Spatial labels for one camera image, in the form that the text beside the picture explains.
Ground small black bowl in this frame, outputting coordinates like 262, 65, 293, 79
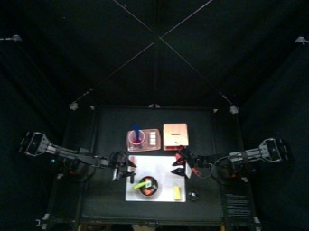
137, 175, 159, 198

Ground white plastic cutting board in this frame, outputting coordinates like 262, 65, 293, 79
125, 155, 188, 203

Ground light green toy vegetable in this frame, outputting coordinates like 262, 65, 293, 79
133, 180, 154, 190

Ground orange toy carrot piece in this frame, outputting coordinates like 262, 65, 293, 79
142, 186, 158, 196

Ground yellow and white toy butter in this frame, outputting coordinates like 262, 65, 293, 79
173, 185, 182, 201

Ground pink plastic tray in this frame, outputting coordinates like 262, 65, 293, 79
127, 128, 162, 152

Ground red cup with white rim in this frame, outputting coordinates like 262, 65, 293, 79
130, 129, 146, 146

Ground small metal measuring cup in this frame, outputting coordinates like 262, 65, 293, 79
188, 189, 201, 201

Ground light wooden slot box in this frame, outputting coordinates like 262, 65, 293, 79
162, 123, 190, 152

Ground blue stick in cup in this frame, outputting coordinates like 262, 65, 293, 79
131, 122, 142, 143

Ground black panel with white text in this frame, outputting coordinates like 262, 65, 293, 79
224, 193, 253, 220

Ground thin diagonal brace cord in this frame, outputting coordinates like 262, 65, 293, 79
111, 0, 236, 106
75, 0, 214, 102

